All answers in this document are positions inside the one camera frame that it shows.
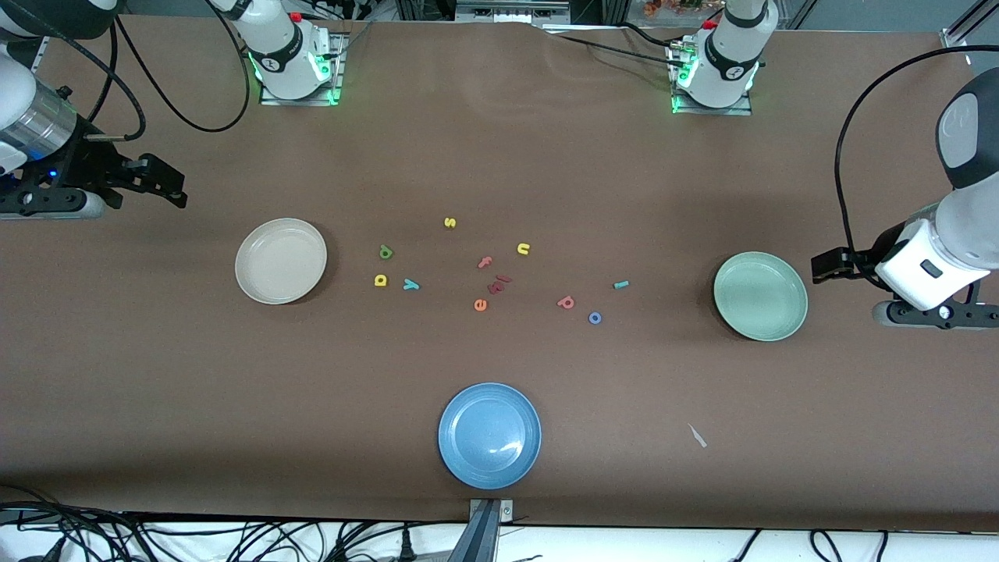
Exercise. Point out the grey metal camera post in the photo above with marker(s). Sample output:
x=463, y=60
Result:
x=480, y=538

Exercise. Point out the blue plate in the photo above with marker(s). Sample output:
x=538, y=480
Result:
x=489, y=435

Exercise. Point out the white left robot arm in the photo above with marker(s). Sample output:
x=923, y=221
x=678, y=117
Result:
x=726, y=86

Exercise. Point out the brown table cover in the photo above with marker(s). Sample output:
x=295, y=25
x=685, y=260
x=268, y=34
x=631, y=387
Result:
x=546, y=156

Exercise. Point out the white paper scrap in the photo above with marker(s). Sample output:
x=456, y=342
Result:
x=697, y=435

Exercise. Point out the orange leaf decoration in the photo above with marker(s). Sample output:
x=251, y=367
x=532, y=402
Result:
x=671, y=6

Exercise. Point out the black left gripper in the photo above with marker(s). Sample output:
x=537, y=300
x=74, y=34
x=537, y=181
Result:
x=880, y=249

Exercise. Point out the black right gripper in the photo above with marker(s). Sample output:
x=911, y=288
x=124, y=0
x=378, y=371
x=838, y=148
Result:
x=79, y=165

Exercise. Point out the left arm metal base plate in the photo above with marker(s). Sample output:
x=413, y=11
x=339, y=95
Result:
x=687, y=109

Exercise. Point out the beige brown plate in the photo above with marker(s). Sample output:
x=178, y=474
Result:
x=281, y=261

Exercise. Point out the aluminium frame bar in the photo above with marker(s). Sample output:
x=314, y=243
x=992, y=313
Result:
x=511, y=11

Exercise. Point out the pale green plate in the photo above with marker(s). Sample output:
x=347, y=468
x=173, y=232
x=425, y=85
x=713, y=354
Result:
x=761, y=297

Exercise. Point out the aluminium corner profile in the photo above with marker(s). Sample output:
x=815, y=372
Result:
x=956, y=37

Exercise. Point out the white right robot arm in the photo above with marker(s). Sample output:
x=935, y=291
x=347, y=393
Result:
x=281, y=55

